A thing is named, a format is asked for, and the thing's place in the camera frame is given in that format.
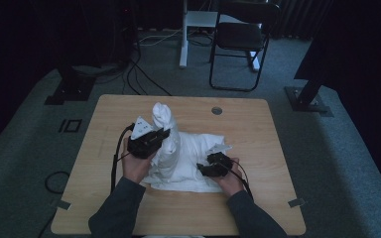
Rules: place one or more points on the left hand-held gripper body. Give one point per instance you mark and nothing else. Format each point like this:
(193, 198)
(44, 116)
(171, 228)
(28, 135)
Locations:
(144, 142)

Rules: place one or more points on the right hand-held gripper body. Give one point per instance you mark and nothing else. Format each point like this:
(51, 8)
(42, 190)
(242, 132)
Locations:
(221, 160)

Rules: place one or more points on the white skirt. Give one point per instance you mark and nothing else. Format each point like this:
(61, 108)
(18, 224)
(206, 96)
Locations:
(191, 158)

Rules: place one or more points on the person's right hand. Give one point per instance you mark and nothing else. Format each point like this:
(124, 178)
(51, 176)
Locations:
(229, 183)

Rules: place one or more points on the person's left hand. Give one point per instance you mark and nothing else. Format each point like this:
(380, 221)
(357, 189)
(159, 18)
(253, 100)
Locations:
(134, 167)

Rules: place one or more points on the grey tape piece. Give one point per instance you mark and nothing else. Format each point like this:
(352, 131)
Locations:
(296, 202)
(63, 205)

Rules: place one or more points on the black stand with flat base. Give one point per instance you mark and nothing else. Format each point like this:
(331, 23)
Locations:
(71, 89)

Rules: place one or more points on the black stand with bolted base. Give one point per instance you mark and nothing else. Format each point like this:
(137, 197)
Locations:
(306, 99)

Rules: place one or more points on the black folding chair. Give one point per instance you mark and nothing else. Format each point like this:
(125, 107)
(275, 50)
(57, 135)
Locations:
(239, 36)

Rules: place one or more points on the dark curtain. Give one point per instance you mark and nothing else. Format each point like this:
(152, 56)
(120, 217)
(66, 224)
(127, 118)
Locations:
(297, 16)

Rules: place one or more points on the white desk frame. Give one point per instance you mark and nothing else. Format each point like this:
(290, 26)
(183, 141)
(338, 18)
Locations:
(183, 49)

